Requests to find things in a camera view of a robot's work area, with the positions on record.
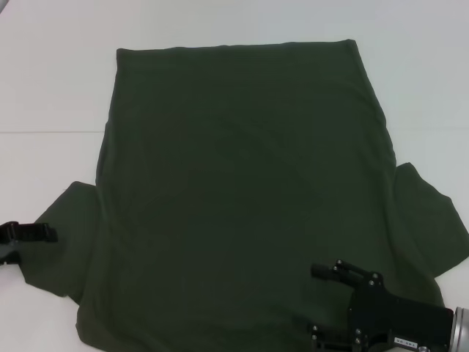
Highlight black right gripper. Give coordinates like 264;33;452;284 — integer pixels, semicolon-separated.
309;259;455;352

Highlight dark green shirt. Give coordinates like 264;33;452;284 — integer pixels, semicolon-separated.
11;38;469;352

